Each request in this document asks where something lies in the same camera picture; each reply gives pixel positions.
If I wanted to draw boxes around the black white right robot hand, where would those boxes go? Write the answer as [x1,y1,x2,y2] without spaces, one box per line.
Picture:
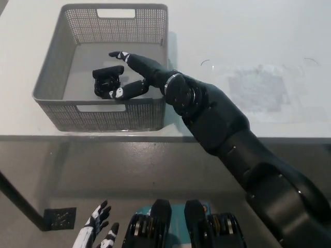
[108,51,179,100]

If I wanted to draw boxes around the black ribbed robot body block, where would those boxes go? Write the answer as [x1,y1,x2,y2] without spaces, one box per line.
[184,199,245,248]
[121,198,173,248]

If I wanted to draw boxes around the grey perforated plastic basket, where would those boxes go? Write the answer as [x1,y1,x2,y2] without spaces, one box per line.
[32,3,169,132]

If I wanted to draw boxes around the black table foot plate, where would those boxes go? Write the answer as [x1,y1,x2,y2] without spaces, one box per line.
[43,207,78,231]

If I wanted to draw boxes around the black metal table leg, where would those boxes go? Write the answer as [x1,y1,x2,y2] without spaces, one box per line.
[0,169,52,231]

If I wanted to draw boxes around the clear plastic sheet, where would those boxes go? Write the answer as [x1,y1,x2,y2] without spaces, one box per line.
[212,64,292,114]

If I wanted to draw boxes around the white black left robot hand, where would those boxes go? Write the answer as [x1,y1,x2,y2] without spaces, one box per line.
[73,200,120,248]

